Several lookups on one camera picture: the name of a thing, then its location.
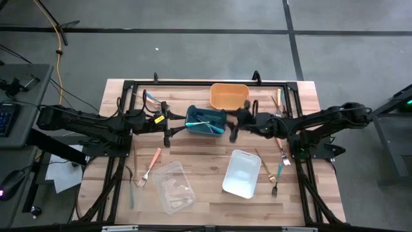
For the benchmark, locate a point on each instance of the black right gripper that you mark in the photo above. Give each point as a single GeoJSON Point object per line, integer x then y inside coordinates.
{"type": "Point", "coordinates": [247, 120]}

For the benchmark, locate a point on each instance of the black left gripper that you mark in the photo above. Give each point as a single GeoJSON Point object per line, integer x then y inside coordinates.
{"type": "Point", "coordinates": [166, 127]}

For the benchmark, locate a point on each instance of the teal plastic bin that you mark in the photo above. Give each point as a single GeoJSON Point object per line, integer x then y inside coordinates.
{"type": "Point", "coordinates": [193, 130]}

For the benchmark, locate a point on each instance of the light teal utensil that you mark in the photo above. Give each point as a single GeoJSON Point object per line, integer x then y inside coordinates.
{"type": "Point", "coordinates": [196, 123]}

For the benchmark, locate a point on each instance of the dark teal fork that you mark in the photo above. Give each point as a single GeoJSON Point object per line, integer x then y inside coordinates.
{"type": "Point", "coordinates": [201, 116]}

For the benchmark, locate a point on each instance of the clear plastic bin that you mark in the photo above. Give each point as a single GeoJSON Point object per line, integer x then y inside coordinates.
{"type": "Point", "coordinates": [174, 187]}

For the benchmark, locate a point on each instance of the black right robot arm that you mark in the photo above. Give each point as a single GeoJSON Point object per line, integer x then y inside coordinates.
{"type": "Point", "coordinates": [322, 120]}

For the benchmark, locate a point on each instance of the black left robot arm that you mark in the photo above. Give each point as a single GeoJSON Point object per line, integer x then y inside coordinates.
{"type": "Point", "coordinates": [83, 124]}

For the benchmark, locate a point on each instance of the yellow sticker label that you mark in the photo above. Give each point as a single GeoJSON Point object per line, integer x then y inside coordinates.
{"type": "Point", "coordinates": [159, 119]}

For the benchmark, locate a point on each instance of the orange plastic bin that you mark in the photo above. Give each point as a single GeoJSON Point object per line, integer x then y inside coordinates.
{"type": "Point", "coordinates": [229, 96]}

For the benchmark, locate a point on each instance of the white plastic bin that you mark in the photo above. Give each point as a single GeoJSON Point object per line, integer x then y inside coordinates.
{"type": "Point", "coordinates": [241, 174]}

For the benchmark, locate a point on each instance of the white paper sheet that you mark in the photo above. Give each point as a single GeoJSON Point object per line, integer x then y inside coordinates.
{"type": "Point", "coordinates": [64, 175]}

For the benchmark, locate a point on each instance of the black flat bar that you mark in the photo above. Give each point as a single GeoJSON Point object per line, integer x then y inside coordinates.
{"type": "Point", "coordinates": [54, 146]}

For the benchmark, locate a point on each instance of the grey desk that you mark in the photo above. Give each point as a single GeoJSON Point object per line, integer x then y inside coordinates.
{"type": "Point", "coordinates": [29, 96]}

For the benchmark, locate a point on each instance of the black tripod stand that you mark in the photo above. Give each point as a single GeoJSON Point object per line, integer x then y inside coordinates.
{"type": "Point", "coordinates": [60, 25]}

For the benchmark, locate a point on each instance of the grey metal cart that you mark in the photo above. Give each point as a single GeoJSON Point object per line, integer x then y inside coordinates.
{"type": "Point", "coordinates": [391, 141]}

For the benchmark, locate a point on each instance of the black round knob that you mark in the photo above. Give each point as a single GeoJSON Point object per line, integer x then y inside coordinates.
{"type": "Point", "coordinates": [35, 211]}

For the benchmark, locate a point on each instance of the grey desk extension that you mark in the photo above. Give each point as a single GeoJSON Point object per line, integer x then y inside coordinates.
{"type": "Point", "coordinates": [13, 158]}

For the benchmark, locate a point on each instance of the black clamp device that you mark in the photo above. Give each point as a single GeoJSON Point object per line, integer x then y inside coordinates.
{"type": "Point", "coordinates": [13, 87]}

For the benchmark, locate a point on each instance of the black keyboard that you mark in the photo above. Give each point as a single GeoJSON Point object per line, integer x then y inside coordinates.
{"type": "Point", "coordinates": [8, 119]}

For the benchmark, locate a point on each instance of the black device with green light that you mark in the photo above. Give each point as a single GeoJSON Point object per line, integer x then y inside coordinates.
{"type": "Point", "coordinates": [406, 108]}

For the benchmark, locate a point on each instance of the black computer mouse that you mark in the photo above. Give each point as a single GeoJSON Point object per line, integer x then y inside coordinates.
{"type": "Point", "coordinates": [13, 183]}

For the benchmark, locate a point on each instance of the black aluminium table frame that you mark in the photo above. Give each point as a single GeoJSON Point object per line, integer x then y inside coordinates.
{"type": "Point", "coordinates": [209, 83]}

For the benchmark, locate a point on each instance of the black frame bracket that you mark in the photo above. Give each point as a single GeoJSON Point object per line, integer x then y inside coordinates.
{"type": "Point", "coordinates": [256, 76]}
{"type": "Point", "coordinates": [156, 77]}

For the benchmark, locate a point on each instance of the silver metal bracket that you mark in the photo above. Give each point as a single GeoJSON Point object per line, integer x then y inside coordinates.
{"type": "Point", "coordinates": [119, 228]}
{"type": "Point", "coordinates": [299, 229]}

